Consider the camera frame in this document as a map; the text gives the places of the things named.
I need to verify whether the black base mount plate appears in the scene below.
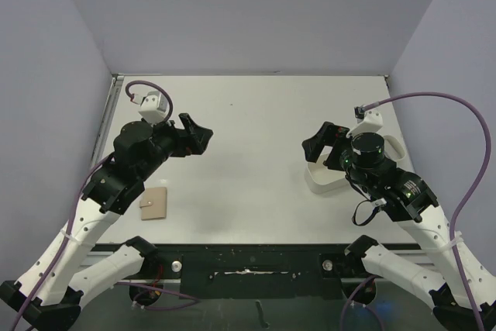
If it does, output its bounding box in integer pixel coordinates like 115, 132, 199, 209
133, 244, 368, 300

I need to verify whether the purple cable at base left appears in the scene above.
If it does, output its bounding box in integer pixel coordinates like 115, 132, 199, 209
115, 280, 202, 312

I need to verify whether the beige card holder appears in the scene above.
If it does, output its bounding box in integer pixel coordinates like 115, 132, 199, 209
139, 187, 167, 221

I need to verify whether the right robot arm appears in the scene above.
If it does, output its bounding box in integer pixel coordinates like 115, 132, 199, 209
302, 122, 495, 330

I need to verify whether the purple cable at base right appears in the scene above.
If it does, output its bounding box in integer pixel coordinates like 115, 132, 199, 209
339, 274, 387, 331

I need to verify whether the aluminium table frame rail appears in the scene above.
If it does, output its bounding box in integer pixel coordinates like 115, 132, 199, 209
90, 74, 124, 167

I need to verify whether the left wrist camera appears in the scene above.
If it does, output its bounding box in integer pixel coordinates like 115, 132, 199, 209
139, 91, 170, 125

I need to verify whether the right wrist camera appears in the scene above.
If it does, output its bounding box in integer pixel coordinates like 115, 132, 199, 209
346, 106, 384, 139

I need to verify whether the purple cable at base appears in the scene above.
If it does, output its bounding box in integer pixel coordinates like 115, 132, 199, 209
339, 274, 387, 331
115, 280, 202, 312

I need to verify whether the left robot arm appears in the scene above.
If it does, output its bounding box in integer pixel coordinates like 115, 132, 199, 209
1, 113, 213, 330

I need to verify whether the white plastic tray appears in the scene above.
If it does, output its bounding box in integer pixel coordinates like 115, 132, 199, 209
305, 135, 406, 195

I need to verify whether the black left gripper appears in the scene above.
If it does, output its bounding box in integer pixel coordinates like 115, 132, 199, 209
137, 113, 212, 180

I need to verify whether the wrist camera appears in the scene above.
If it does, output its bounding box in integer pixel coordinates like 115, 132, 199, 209
139, 91, 170, 125
346, 106, 384, 139

